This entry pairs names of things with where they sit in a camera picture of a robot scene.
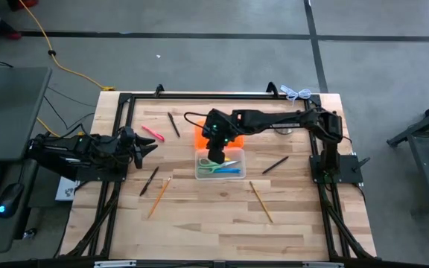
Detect clear supply box orange lid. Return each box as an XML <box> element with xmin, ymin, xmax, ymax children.
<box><xmin>194</xmin><ymin>119</ymin><xmax>247</xmax><ymax>181</ymax></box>

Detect white printed box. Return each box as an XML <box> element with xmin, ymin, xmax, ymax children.
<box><xmin>54</xmin><ymin>176</ymin><xmax>80</xmax><ymax>202</ymax></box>

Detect dark grey desk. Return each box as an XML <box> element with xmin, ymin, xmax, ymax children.
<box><xmin>0</xmin><ymin>66</ymin><xmax>53</xmax><ymax>255</ymax></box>

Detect yellow cord with plug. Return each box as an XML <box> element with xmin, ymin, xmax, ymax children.
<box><xmin>36</xmin><ymin>118</ymin><xmax>86</xmax><ymax>138</ymax></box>

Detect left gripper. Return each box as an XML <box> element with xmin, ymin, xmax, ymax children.
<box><xmin>119</xmin><ymin>126</ymin><xmax>159</xmax><ymax>170</ymax></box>

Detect orange pencil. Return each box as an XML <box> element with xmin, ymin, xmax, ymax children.
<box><xmin>147</xmin><ymin>176</ymin><xmax>172</xmax><ymax>219</ymax></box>

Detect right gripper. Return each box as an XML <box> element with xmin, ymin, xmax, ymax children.
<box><xmin>200</xmin><ymin>108</ymin><xmax>246</xmax><ymax>165</ymax></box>

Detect person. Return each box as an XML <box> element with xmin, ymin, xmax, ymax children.
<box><xmin>0</xmin><ymin>0</ymin><xmax>39</xmax><ymax>41</ymax></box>

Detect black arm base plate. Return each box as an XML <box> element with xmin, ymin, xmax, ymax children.
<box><xmin>310</xmin><ymin>154</ymin><xmax>371</xmax><ymax>184</ymax></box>
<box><xmin>74</xmin><ymin>163</ymin><xmax>128</xmax><ymax>183</ymax></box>

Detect pink highlighter pen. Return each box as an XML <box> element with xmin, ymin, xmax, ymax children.
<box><xmin>142</xmin><ymin>125</ymin><xmax>165</xmax><ymax>143</ymax></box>

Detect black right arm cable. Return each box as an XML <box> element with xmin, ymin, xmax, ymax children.
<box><xmin>183</xmin><ymin>111</ymin><xmax>210</xmax><ymax>130</ymax></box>

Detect white bundled cable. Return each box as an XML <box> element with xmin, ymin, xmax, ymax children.
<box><xmin>279</xmin><ymin>84</ymin><xmax>312</xmax><ymax>102</ymax></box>

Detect silver bracket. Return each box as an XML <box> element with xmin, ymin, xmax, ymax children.
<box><xmin>302</xmin><ymin>261</ymin><xmax>345</xmax><ymax>268</ymax></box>
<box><xmin>94</xmin><ymin>260</ymin><xmax>137</xmax><ymax>268</ymax></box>

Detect green handled scissors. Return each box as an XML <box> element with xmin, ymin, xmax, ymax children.
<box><xmin>197</xmin><ymin>158</ymin><xmax>241</xmax><ymax>175</ymax></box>

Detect black computer mouse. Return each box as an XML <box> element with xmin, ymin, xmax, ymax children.
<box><xmin>0</xmin><ymin>182</ymin><xmax>25</xmax><ymax>219</ymax></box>

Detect yellow extension cord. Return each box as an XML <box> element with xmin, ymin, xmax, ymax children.
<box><xmin>18</xmin><ymin>0</ymin><xmax>115</xmax><ymax>92</ymax></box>

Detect black pen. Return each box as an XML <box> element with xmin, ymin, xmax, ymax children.
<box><xmin>261</xmin><ymin>156</ymin><xmax>290</xmax><ymax>175</ymax></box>
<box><xmin>167</xmin><ymin>112</ymin><xmax>181</xmax><ymax>138</ymax></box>
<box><xmin>139</xmin><ymin>165</ymin><xmax>160</xmax><ymax>197</ymax></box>

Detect yellow pencil pink eraser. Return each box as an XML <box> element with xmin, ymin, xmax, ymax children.
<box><xmin>249</xmin><ymin>180</ymin><xmax>274</xmax><ymax>224</ymax></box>

